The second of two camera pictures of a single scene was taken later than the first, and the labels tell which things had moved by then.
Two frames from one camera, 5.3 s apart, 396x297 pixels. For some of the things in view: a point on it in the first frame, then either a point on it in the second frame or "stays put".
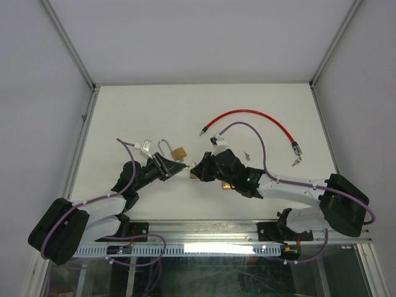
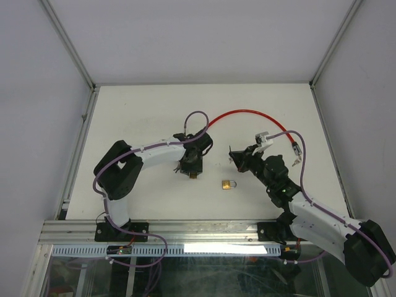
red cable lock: [295, 145] stays put
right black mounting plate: [270, 231] stays put
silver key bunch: [297, 161] stays put
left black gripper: [166, 167] to [197, 168]
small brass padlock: [226, 185] stays put
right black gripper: [202, 169] to [242, 158]
